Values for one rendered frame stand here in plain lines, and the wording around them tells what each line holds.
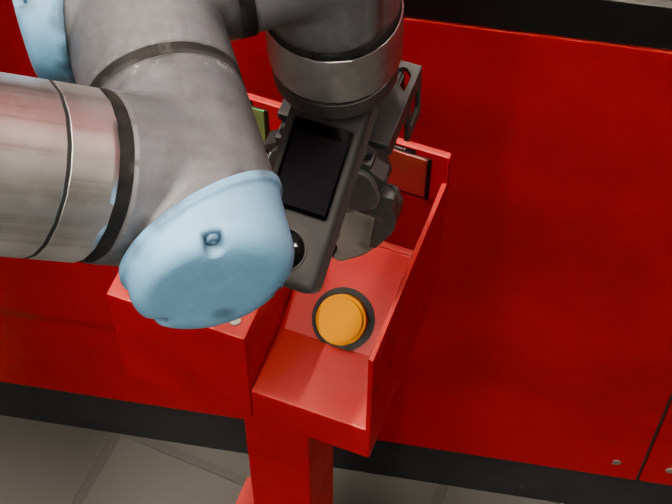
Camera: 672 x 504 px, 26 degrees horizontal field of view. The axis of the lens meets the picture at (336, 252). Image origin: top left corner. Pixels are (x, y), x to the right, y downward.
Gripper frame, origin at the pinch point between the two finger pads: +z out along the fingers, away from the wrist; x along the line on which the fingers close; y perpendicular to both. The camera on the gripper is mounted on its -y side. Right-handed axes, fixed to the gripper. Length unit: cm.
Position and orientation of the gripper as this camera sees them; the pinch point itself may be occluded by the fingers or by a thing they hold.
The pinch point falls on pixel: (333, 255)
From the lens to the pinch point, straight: 97.5
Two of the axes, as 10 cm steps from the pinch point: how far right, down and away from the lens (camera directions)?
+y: 3.5, -8.3, 4.3
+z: 0.3, 4.8, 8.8
